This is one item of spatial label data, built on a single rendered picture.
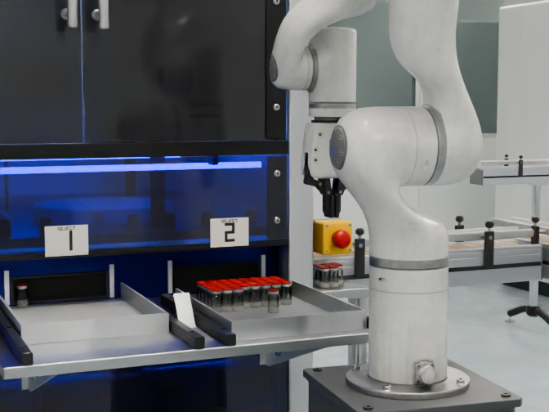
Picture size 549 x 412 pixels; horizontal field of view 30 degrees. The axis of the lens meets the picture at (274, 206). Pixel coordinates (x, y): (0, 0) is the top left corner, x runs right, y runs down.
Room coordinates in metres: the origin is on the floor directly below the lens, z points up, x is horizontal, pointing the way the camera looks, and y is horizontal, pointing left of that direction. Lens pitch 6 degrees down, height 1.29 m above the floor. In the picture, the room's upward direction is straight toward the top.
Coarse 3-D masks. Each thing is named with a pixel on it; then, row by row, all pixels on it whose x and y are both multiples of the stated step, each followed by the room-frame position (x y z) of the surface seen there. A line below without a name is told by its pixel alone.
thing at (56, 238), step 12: (48, 228) 1.98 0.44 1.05; (60, 228) 1.99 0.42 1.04; (72, 228) 2.00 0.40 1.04; (84, 228) 2.01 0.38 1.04; (48, 240) 1.98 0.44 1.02; (60, 240) 1.99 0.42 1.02; (84, 240) 2.01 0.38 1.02; (48, 252) 1.98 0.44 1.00; (60, 252) 1.99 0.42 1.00; (72, 252) 2.00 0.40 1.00; (84, 252) 2.01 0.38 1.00
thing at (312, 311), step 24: (312, 288) 2.05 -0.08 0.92; (216, 312) 1.81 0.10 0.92; (240, 312) 1.97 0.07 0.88; (264, 312) 1.97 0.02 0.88; (288, 312) 1.97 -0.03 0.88; (312, 312) 1.97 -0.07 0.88; (336, 312) 1.81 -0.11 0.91; (360, 312) 1.83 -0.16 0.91; (240, 336) 1.74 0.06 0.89; (264, 336) 1.76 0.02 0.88
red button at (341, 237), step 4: (336, 232) 2.20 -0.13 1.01; (340, 232) 2.19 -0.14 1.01; (344, 232) 2.19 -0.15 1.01; (336, 236) 2.19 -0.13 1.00; (340, 236) 2.19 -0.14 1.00; (344, 236) 2.19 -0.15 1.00; (348, 236) 2.19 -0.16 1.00; (332, 240) 2.20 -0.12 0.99; (336, 240) 2.19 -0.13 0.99; (340, 240) 2.18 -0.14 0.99; (344, 240) 2.19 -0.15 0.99; (348, 240) 2.19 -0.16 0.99; (336, 244) 2.19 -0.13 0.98; (340, 244) 2.19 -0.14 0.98; (344, 244) 2.19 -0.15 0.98; (348, 244) 2.19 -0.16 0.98; (340, 248) 2.19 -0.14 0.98; (344, 248) 2.19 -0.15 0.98
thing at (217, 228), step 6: (210, 222) 2.11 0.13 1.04; (216, 222) 2.11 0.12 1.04; (222, 222) 2.12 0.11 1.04; (228, 222) 2.12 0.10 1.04; (234, 222) 2.13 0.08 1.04; (240, 222) 2.13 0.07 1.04; (246, 222) 2.14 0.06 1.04; (210, 228) 2.11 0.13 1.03; (216, 228) 2.11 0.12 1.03; (222, 228) 2.12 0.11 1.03; (228, 228) 2.12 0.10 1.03; (234, 228) 2.13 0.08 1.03; (240, 228) 2.13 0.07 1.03; (246, 228) 2.14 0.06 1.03; (210, 234) 2.11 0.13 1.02; (216, 234) 2.11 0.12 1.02; (222, 234) 2.12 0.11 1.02; (228, 234) 2.12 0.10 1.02; (234, 234) 2.13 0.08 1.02; (240, 234) 2.13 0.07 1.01; (246, 234) 2.14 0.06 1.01; (210, 240) 2.11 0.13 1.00; (216, 240) 2.11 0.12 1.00; (222, 240) 2.12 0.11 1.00; (234, 240) 2.13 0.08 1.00; (240, 240) 2.13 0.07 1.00; (246, 240) 2.14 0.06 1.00; (216, 246) 2.11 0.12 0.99; (222, 246) 2.12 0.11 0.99; (228, 246) 2.12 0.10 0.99
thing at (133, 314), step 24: (24, 312) 1.97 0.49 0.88; (48, 312) 1.97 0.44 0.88; (72, 312) 1.97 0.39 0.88; (96, 312) 1.97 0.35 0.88; (120, 312) 1.97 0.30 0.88; (144, 312) 1.95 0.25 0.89; (24, 336) 1.71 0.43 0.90; (48, 336) 1.72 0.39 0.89; (72, 336) 1.74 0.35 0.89; (96, 336) 1.76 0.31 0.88; (120, 336) 1.77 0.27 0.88
